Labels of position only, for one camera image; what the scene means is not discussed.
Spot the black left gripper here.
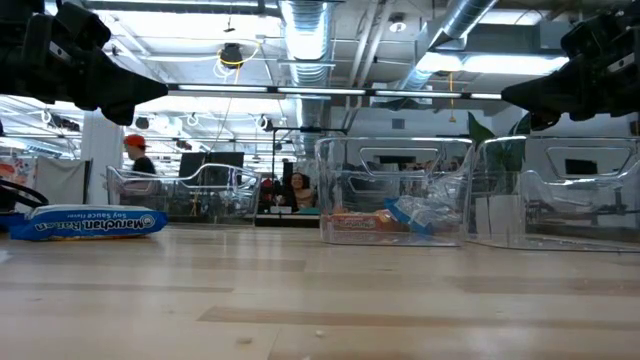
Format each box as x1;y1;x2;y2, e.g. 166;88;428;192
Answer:
0;0;169;127

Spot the blue Maruchan ramen packet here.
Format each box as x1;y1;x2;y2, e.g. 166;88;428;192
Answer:
7;203;169;243
383;193;464;236

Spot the clear plastic bin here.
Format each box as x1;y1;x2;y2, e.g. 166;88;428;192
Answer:
314;136;475;248
468;135;640;253
105;162;262;225

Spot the silver ventilation duct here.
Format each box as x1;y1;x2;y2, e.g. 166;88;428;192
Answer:
278;0;335;151
389;0;500;107

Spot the colourful poster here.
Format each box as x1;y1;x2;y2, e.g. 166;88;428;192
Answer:
0;157;37;190

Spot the black hanging ceiling device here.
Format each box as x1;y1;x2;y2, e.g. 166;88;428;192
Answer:
218;42;245;70

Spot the orange Maruchan ramen packet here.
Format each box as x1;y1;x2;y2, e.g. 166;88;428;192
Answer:
324;208;401;234

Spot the LED light bar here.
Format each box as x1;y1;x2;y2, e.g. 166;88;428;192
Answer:
167;83;503;101

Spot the black cable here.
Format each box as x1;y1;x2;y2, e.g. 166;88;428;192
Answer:
0;178;37;212

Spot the partition panel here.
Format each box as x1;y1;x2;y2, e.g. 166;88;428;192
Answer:
34;157;94;206

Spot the green plant in white pot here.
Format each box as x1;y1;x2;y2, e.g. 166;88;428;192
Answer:
467;111;532;237

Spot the person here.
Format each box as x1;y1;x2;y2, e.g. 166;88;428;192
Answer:
284;172;317;210
123;133;158;176

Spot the white column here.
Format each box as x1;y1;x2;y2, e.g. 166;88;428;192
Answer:
80;109;125;206

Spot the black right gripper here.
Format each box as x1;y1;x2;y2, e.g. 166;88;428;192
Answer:
500;8;640;132

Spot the black computer monitor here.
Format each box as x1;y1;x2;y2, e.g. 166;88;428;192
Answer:
178;151;246;187

